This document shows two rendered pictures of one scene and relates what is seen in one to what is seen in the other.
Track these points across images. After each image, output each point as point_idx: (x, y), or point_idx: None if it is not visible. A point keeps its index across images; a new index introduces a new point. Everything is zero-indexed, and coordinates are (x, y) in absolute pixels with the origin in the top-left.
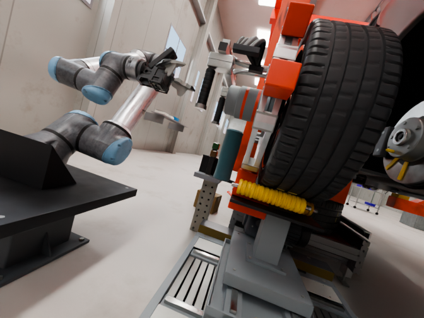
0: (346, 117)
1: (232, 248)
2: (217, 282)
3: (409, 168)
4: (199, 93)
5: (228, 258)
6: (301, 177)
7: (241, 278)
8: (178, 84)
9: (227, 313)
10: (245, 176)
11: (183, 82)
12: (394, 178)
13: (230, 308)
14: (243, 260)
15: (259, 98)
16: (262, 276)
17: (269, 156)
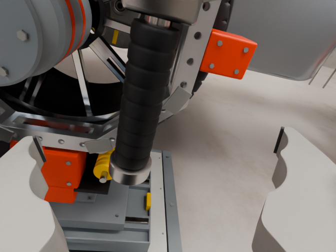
0: None
1: (72, 217)
2: (109, 238)
3: (121, 34)
4: (147, 142)
5: (97, 221)
6: None
7: (126, 209)
8: None
9: (149, 225)
10: (82, 154)
11: (33, 188)
12: (107, 41)
13: (148, 222)
14: (93, 205)
15: (84, 11)
16: (114, 191)
17: (36, 90)
